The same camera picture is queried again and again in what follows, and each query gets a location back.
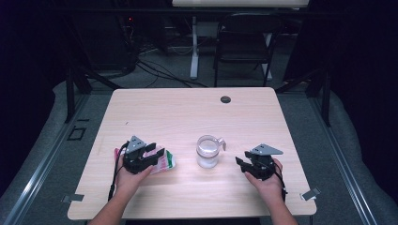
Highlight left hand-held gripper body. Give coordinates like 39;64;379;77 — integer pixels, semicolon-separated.
122;135;158;175

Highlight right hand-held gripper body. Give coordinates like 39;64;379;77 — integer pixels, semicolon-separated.
245;143;284;181

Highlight pink printed plastic bag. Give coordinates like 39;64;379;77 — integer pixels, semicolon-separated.
114;144;176;175

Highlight clear glass mug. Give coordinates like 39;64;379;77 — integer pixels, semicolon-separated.
195;134;227;169

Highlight person's right hand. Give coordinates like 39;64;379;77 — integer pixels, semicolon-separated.
243;158;286;204

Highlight person's left hand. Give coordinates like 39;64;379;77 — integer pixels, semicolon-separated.
115;155;154;197

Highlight grey tape piece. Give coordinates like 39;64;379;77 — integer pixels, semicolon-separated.
61;193;85;203
299;187;322;202

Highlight black metal stand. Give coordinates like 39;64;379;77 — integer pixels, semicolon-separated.
275;67;332;128
64;67;123;124

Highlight black folding chair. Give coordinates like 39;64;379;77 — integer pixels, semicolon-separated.
213;13;284;88

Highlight dark equipment cabinet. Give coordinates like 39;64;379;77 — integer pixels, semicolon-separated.
71;12;139;71

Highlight white desk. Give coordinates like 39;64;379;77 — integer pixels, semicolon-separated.
172;0;310;82

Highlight right hand-held gripper black cable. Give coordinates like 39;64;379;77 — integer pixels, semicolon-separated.
268;160;288;201

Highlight hand-held gripper black cable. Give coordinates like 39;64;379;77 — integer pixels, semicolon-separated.
268;160;288;201
107;141;130;202

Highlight left hand-held gripper black cable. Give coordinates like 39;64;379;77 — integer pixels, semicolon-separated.
107;141;130;202

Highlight black floor cables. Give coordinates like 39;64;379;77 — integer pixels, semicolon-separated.
135;59;207;89

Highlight metal floor rail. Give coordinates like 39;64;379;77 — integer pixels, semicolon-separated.
308;93;378;225
0;93;92;225

